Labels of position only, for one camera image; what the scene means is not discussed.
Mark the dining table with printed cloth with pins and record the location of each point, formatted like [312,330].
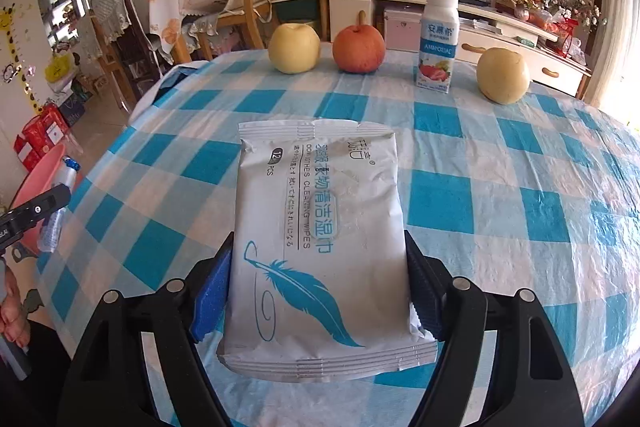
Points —
[170,17]

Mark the pink plastic basin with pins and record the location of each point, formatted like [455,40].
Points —
[40,177]

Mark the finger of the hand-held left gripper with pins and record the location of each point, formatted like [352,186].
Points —
[35,209]

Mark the clear plastic bottle blue label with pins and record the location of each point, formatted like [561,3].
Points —
[55,212]

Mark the person's left hand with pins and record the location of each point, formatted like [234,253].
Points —
[12,312]

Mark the white yogurt bottle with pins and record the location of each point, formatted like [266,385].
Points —
[437,42]

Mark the red apple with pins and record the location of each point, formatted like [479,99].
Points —
[358,47]

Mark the blue white checked tablecloth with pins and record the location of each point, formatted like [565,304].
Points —
[500,207]

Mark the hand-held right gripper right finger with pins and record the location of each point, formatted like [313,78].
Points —
[425,302]

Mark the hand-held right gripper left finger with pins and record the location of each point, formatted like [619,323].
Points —
[215,302]

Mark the dark wooden chair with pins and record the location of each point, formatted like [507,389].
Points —
[130,57]

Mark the yellow pear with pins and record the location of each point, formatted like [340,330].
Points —
[502,77]
[294,49]

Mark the white wet wipes packet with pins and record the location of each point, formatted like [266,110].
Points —
[320,232]

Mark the stack of red gift boxes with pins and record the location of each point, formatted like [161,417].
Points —
[40,132]

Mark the person's dark clothing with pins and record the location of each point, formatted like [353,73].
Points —
[40,387]

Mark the white TV cabinet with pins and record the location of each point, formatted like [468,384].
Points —
[500,24]

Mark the yellow plastic bag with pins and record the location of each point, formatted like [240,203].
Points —
[59,68]

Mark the red plastic bag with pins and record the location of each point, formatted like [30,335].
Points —
[567,38]

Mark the giraffe height wall sticker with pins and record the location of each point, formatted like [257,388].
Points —
[15,57]

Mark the pink storage box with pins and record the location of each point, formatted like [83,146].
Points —
[400,32]

